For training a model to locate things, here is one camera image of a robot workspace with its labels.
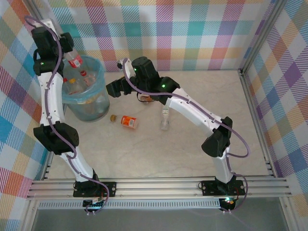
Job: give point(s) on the clear bottle red label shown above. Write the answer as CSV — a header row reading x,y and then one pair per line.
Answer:
x,y
75,61

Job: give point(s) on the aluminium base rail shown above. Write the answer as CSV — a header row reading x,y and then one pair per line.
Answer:
x,y
156,187

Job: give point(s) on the short orange label bottle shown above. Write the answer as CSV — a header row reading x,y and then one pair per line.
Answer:
x,y
128,121

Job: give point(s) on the clear plastic bin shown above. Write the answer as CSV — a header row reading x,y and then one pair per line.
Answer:
x,y
96,110

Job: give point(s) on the blue plastic bin liner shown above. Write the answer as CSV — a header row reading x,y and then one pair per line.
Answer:
x,y
101,72

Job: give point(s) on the brown label plastic bottle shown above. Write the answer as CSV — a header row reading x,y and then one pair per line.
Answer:
x,y
145,98

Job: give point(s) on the multicolour checked cloth backdrop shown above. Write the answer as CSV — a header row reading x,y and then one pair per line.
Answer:
x,y
168,36
14,108
288,96

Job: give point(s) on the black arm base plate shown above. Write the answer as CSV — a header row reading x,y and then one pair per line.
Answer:
x,y
110,188
209,187

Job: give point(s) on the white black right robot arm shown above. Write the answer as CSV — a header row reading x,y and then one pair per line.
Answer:
x,y
192,108

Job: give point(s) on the clear bottle green label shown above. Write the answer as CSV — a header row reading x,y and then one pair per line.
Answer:
x,y
165,120

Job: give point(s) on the controller board green light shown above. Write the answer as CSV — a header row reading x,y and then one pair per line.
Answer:
x,y
228,202
96,205

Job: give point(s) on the gold bottle cap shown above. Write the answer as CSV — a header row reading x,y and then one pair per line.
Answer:
x,y
113,118

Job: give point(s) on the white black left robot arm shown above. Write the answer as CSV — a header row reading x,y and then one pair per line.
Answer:
x,y
51,96

